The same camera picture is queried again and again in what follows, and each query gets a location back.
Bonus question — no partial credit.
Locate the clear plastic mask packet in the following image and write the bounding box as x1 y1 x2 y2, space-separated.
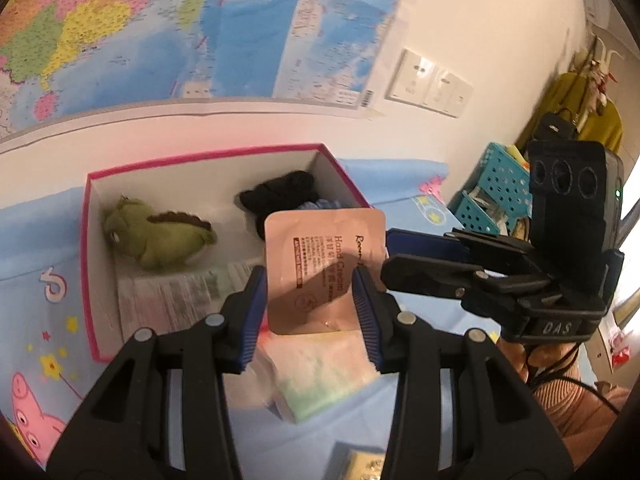
117 258 264 339

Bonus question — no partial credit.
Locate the pink hand cream sachet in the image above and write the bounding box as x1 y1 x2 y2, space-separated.
265 207 386 335

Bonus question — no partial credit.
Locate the yellow tissue pack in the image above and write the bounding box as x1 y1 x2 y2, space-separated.
322 442 386 480

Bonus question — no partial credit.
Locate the green plush dinosaur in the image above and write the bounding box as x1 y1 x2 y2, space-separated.
102 196 218 271

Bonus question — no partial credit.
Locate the orange right sleeve forearm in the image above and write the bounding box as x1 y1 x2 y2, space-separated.
534 382 630 469

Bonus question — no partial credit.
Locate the pastel soft tissue pack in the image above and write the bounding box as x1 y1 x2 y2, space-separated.
257 330 380 424

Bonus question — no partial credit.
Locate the right hand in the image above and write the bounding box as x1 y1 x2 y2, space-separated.
497 338 580 391

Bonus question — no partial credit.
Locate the teal perforated plastic basket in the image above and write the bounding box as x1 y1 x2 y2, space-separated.
449 142 532 235

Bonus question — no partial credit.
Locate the white pump lotion bottle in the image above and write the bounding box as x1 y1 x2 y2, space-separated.
224 367 277 410

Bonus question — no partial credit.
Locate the yellow hanging garment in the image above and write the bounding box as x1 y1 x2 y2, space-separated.
515 73 624 154

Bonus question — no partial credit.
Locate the blue cartoon pig tablecloth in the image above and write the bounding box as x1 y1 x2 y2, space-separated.
0 158 507 480

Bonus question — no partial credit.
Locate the pink cardboard box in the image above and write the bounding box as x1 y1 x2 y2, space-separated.
80 144 367 363

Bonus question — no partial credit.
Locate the black scrunchie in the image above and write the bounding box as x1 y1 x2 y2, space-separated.
238 170 319 240

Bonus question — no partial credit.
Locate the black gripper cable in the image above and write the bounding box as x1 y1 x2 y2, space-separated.
522 341 624 416

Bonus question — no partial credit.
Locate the white wall switch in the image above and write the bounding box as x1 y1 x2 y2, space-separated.
423 70 473 118

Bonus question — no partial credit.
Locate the white wall socket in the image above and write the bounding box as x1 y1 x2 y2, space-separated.
386 49 436 106

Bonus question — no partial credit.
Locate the colourful wall map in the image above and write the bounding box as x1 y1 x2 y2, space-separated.
1 0 400 138

